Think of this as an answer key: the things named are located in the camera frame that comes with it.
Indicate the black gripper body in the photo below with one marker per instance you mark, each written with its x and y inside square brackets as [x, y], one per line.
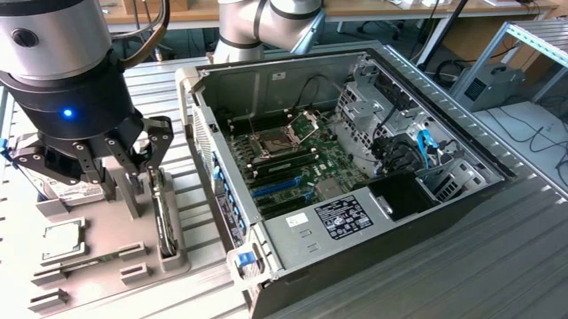
[79, 109]

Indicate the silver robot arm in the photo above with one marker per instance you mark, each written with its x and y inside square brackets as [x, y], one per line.
[53, 43]

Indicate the silver hard disk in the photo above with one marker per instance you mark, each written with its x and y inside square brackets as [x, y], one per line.
[81, 194]

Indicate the thin metal locking lever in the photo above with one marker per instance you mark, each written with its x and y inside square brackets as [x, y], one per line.
[251, 128]

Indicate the grey parts rack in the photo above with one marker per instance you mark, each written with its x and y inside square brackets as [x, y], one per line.
[106, 232]

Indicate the black RAM slot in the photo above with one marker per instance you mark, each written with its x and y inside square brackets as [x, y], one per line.
[259, 121]
[283, 154]
[283, 157]
[259, 125]
[259, 128]

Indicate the silver CPU chip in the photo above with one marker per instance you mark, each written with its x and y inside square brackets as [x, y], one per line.
[61, 241]

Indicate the CPU socket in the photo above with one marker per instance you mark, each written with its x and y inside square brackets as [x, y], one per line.
[273, 143]

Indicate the black open PC case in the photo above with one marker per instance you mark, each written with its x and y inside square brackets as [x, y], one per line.
[249, 83]

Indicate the RAM stick with white labels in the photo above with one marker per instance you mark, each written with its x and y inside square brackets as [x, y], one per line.
[283, 166]

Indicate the green RAM stick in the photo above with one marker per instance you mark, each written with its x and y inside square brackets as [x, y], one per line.
[95, 260]

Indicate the long black expansion slot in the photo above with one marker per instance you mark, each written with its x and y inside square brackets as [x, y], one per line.
[289, 210]
[283, 203]
[279, 178]

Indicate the blue expansion slot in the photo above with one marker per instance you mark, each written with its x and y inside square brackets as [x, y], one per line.
[275, 187]

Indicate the short black expansion slot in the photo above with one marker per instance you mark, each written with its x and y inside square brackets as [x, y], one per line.
[266, 200]

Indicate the white sticker label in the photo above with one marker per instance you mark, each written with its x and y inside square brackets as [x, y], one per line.
[278, 76]

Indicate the metal socket cover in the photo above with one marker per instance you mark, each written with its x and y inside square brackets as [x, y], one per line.
[315, 123]

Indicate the green Dell motherboard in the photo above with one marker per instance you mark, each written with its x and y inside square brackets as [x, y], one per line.
[330, 159]

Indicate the blue case latch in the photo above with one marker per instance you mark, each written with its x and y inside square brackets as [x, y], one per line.
[246, 259]

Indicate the silver chipset heatsink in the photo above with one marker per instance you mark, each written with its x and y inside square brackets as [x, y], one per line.
[331, 191]

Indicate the grey power supply unit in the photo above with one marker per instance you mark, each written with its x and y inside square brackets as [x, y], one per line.
[306, 242]

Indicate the metal drive cage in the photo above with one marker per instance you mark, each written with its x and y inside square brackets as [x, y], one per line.
[359, 109]

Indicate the black plastic shroud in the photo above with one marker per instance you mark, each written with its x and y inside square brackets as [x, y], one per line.
[400, 196]

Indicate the black office chair base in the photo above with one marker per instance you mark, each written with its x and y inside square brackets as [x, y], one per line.
[390, 26]

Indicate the metal disk bay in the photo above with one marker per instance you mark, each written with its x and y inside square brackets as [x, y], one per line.
[444, 186]

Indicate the black stand pole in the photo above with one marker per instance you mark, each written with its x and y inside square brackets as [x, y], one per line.
[444, 30]

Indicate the grey controller box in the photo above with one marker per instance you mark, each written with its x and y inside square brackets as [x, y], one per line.
[492, 86]

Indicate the aluminium frame table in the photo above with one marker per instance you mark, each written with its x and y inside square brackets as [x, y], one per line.
[545, 36]

